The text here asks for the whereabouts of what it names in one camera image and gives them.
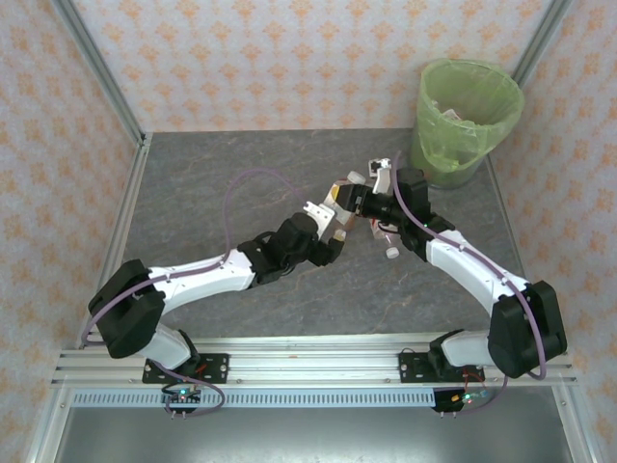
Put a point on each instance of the orange tea plastic bottle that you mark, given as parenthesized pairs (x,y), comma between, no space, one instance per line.
(332,198)

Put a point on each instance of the clear bottle red label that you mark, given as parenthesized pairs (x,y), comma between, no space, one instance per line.
(391,252)

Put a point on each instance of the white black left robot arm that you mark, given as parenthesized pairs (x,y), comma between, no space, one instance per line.
(202,280)

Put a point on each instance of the translucent waste bin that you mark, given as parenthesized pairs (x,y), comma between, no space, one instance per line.
(448,181)

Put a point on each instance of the green plastic bin liner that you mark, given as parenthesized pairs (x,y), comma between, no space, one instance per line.
(429,120)

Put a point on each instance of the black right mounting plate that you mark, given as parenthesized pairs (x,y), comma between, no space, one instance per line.
(414,369)

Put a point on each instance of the black mounting plate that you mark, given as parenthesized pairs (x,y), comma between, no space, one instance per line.
(414,369)
(214,366)

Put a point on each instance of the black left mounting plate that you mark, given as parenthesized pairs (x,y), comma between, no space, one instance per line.
(214,366)

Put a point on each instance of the grey metal panel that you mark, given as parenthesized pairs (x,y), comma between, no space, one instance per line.
(313,439)

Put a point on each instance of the left circuit board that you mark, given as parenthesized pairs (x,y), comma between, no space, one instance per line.
(182,396)

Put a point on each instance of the circuit board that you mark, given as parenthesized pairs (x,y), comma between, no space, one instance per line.
(470,398)
(182,396)

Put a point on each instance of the right circuit board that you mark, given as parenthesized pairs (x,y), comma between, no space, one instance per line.
(470,398)

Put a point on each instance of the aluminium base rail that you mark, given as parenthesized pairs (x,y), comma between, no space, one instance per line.
(313,359)

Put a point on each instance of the aluminium side frame rail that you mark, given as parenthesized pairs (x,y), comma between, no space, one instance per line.
(571,424)
(127,202)

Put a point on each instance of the aluminium corner post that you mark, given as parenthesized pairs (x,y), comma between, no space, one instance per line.
(96,62)
(540,41)

